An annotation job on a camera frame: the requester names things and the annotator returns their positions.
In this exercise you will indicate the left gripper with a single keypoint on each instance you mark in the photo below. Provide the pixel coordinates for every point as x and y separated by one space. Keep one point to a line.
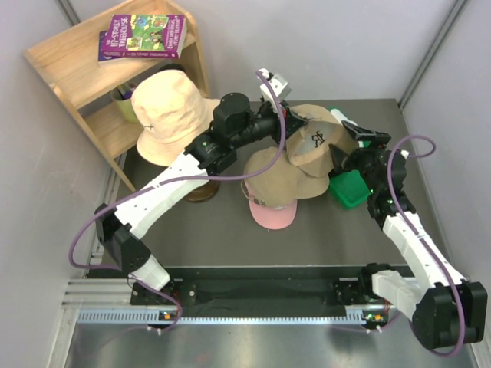
292 122

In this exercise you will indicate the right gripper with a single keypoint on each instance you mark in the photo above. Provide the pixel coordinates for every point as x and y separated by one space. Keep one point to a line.
344 162

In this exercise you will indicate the white cap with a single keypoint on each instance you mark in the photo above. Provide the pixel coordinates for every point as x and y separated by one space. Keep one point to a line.
339 115

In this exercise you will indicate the tan baseball cap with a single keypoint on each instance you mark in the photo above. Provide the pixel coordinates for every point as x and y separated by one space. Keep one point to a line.
282 184

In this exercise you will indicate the cream bucket hat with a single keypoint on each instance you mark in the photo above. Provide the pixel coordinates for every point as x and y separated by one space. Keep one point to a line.
172 112

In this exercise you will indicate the pink baseball cap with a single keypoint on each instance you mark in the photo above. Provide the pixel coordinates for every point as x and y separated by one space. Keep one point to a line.
270 218

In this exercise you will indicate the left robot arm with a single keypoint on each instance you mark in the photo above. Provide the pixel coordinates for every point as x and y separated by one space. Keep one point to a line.
121 226

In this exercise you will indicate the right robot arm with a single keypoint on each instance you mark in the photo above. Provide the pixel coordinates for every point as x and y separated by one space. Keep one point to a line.
445 310

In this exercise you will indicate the green plastic tray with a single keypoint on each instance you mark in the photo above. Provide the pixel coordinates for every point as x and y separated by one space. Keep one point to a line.
349 189

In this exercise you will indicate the cream mannequin head stand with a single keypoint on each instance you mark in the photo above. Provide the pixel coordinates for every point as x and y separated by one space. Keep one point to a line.
203 193

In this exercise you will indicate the green pen cup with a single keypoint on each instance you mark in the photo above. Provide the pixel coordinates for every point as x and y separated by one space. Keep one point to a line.
121 96

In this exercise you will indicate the purple treehouse book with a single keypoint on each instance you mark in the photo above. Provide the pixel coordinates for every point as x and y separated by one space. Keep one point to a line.
143 36

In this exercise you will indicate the wooden shelf unit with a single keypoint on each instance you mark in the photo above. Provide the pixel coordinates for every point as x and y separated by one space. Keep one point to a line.
68 64

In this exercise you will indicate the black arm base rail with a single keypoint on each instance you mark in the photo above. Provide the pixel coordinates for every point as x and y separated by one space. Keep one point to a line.
269 291

